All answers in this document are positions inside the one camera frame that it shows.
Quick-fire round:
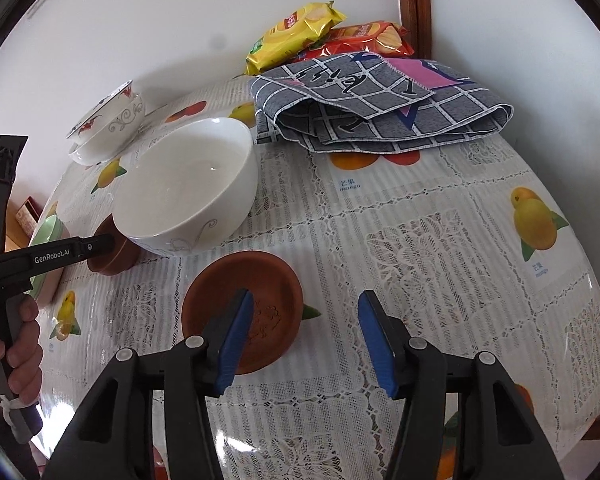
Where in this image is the person's left hand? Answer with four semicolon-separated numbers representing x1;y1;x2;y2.
0;297;44;407

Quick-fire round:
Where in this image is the red and blue patterned bowl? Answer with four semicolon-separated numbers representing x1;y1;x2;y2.
65;80;134;142

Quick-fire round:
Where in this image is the yellow snack bag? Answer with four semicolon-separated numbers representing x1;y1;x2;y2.
245;1;347;76

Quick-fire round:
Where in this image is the wooden baseboard trim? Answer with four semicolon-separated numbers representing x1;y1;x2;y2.
581;404;600;442

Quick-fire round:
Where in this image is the white bowl with grey scrolls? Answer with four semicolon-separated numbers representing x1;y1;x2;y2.
69;91;146;166

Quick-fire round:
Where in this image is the brown patterned box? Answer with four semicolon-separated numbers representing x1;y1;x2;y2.
7;197;44;252

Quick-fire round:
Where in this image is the large white bowl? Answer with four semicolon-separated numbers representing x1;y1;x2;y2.
112;117;259;258

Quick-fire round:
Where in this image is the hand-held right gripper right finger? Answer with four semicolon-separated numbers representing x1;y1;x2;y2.
357;290;566;480

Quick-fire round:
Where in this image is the grey checked cloth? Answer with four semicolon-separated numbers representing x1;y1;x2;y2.
250;51;515;154

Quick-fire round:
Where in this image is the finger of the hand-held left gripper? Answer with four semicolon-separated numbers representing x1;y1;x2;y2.
75;233;116;262

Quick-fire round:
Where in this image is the wooden door frame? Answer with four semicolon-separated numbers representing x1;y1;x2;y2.
394;0;434;56

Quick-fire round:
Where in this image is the red snack bag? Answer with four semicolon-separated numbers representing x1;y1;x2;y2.
300;21;415;62

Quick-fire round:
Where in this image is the green plastic plate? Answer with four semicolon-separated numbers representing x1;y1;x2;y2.
24;214;72;307

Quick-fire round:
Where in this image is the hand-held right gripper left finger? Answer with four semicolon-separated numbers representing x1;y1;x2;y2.
72;287;255;480

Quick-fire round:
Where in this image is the brown clay dish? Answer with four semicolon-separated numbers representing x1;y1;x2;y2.
87;214;142;277
181;251;305;375

